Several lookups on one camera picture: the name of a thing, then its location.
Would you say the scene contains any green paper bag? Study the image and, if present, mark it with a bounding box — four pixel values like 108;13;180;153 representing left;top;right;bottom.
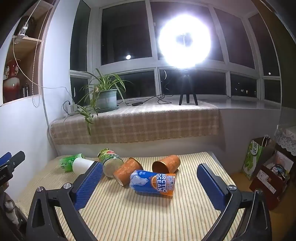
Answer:
241;137;276;181

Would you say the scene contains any wooden wall shelf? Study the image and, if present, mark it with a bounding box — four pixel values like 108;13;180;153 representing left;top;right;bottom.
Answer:
0;0;59;105

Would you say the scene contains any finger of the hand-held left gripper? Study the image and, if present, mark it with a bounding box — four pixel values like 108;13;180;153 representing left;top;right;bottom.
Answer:
0;152;12;166
4;151;26;172

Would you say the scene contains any green printed can cup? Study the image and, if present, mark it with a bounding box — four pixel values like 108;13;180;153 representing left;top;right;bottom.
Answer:
97;148;124;178

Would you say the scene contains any plaid beige cloth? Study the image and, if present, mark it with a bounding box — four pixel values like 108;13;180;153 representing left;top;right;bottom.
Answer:
50;100;220;145

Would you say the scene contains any white lace cloth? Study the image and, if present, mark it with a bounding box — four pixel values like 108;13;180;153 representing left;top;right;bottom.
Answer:
274;126;296;157

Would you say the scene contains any black power cable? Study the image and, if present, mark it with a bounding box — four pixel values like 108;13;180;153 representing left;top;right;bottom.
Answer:
117;70;176;107

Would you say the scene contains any plant pot saucer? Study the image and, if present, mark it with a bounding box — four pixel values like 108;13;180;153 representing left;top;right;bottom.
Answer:
94;104;120;113

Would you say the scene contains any red and white vase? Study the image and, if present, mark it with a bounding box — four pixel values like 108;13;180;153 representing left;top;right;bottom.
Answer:
3;59;22;103

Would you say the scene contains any blue Arctic Ocean can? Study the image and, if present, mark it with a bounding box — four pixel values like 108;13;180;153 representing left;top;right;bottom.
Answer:
129;170;176;199

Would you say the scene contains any thin white cord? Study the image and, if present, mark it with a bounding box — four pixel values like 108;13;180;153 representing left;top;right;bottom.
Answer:
13;0;73;103

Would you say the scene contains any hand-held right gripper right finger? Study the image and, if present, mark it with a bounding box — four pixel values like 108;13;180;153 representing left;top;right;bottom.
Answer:
196;163;272;241

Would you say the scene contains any grey-green plant pot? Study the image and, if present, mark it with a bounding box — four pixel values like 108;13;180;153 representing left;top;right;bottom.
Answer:
96;89;118;109

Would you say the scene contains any white window frame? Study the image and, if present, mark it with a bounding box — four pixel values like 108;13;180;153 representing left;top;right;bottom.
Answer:
69;0;282;104

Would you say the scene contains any striped woven table mat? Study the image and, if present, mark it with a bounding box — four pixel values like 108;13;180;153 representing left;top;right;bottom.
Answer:
16;152;245;241

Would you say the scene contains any green and white cup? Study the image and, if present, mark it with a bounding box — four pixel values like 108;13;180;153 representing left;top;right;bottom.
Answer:
59;153;98;173

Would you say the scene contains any black tripod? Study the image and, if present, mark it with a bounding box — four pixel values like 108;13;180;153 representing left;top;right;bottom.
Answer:
179;68;199;106

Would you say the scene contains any spider plant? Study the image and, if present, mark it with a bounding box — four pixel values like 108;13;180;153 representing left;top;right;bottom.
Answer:
63;68;134;136

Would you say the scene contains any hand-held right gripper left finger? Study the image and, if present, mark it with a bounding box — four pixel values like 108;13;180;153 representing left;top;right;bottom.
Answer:
26;161;103;241

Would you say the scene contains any orange paper cup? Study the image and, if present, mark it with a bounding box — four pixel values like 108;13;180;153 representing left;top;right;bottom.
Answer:
113;158;144;187
151;155;181;174

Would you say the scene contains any ring light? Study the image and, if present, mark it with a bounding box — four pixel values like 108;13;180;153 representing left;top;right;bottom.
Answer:
158;15;212;69

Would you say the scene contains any red-brown cardboard box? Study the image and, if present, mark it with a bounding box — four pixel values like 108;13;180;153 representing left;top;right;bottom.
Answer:
249;150;293;210

